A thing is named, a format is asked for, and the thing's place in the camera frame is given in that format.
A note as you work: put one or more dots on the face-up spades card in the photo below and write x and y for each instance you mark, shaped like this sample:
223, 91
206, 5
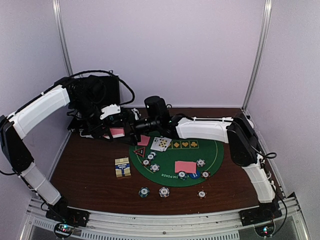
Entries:
163, 143
154, 145

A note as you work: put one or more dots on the round green poker mat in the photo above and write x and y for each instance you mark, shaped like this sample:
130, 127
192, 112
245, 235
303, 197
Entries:
189, 150

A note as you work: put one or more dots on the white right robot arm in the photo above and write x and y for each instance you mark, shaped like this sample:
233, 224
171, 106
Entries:
237, 132

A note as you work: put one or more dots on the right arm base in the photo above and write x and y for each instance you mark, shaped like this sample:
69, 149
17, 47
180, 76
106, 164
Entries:
263, 220

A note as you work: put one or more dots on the blue round button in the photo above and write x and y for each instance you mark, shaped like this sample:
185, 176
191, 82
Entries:
194, 175

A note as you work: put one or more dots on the pink playing card deck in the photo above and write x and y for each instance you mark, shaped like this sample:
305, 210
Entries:
115, 132

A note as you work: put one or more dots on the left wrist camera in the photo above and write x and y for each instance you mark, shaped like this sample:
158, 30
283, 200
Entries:
109, 110

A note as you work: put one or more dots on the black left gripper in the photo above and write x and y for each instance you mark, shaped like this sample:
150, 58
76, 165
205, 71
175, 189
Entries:
96, 133

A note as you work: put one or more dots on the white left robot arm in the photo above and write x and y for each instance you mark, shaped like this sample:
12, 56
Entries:
15, 127

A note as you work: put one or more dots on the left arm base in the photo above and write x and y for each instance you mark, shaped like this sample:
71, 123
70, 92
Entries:
66, 225

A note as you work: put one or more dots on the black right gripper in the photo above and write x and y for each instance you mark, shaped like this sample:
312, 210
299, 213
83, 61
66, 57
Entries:
135, 137

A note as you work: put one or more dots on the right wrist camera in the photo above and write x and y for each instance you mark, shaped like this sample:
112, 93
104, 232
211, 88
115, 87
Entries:
156, 108

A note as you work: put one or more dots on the dealt card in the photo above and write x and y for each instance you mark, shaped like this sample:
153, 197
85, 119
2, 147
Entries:
144, 140

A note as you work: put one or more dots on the dark blue chip stack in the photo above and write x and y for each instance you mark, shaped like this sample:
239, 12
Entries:
144, 192

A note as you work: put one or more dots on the black poker case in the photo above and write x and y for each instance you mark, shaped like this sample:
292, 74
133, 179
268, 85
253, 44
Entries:
112, 87

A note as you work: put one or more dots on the red triangular dealer marker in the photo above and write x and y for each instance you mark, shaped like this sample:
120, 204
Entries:
140, 152

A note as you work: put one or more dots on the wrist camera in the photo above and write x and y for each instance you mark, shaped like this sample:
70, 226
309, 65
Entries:
109, 110
156, 108

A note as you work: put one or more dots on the blue white chip stack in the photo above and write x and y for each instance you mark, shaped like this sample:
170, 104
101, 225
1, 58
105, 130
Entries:
164, 192

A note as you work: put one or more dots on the brown chip stack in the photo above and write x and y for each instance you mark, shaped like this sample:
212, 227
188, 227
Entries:
201, 194

